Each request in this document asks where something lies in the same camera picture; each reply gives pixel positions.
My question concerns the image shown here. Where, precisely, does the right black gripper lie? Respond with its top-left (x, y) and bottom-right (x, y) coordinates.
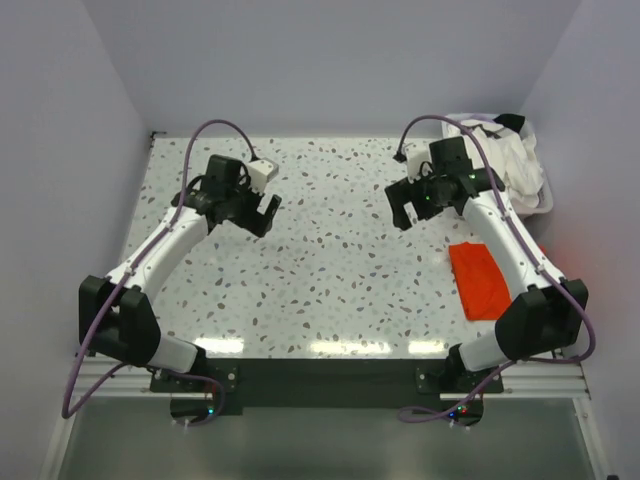
top-left (386, 165), bottom-right (452, 231)

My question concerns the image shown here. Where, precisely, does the white t shirt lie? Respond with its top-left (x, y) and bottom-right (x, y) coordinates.
top-left (442, 112), bottom-right (546, 217)

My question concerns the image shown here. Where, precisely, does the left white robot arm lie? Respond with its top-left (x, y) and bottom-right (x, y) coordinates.
top-left (79, 155), bottom-right (281, 392)

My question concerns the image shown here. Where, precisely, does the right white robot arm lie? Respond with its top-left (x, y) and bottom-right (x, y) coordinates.
top-left (385, 137), bottom-right (588, 393)

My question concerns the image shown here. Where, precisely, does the folded orange t shirt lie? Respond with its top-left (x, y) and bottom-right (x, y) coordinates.
top-left (448, 242), bottom-right (511, 321)

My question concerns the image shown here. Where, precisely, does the white laundry basket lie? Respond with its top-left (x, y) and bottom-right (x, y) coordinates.
top-left (439, 112), bottom-right (555, 221)

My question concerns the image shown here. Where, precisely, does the black garment in basket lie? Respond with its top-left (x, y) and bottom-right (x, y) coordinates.
top-left (493, 113), bottom-right (526, 134)

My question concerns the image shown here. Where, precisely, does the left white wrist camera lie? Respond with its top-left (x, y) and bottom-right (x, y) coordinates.
top-left (246, 159), bottom-right (279, 195)

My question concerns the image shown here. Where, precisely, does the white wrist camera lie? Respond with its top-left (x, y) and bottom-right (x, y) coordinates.
top-left (406, 146), bottom-right (432, 183)
top-left (246, 159), bottom-right (279, 195)

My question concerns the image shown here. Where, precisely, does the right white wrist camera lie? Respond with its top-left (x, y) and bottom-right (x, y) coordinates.
top-left (406, 146), bottom-right (432, 183)

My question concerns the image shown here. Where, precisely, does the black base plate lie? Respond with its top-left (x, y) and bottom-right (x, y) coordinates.
top-left (150, 359), bottom-right (489, 416)

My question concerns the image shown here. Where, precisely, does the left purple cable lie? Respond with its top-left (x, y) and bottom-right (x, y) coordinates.
top-left (60, 118), bottom-right (261, 420)

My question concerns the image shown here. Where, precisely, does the aluminium rail frame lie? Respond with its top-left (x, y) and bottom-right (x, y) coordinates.
top-left (64, 319), bottom-right (594, 401)

